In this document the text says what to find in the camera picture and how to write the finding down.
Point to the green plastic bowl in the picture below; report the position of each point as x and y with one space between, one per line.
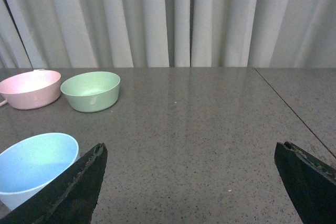
92 91

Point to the light blue plastic cup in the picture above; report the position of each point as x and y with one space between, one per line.
31 164

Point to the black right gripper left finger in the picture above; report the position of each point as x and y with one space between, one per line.
69 198

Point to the white pleated curtain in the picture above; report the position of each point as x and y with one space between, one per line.
167 33

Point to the pink plastic bowl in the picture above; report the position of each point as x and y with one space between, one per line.
31 90

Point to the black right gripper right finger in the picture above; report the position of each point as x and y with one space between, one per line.
309 183

